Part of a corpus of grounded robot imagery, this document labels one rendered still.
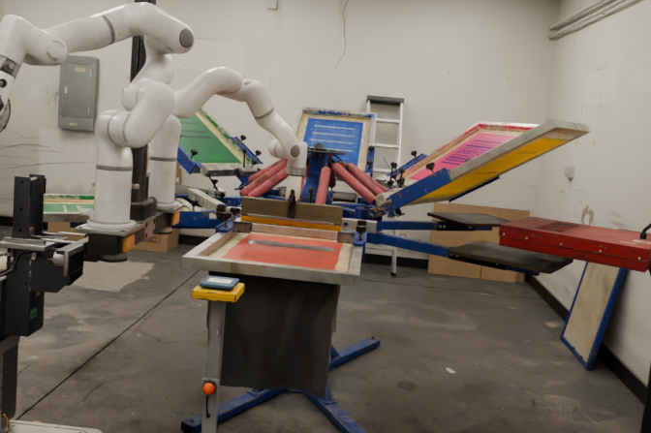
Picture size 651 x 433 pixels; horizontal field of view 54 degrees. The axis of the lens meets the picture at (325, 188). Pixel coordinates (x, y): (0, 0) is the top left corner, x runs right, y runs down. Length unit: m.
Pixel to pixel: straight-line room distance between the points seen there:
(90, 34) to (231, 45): 5.25
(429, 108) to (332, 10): 1.42
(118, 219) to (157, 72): 0.42
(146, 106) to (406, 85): 5.20
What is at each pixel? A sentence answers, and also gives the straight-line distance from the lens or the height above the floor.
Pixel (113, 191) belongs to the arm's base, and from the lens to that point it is 1.80.
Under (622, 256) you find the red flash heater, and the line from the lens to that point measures 2.69.
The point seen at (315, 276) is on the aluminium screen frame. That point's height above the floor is 0.97.
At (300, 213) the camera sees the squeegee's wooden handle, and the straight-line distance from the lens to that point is 2.56.
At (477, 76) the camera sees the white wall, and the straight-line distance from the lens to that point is 6.85.
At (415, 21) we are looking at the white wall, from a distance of 6.85.
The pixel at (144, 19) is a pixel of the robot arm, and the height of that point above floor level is 1.69.
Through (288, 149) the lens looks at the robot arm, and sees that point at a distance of 2.43.
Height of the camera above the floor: 1.47
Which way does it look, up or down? 6 degrees down
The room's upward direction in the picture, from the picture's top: 5 degrees clockwise
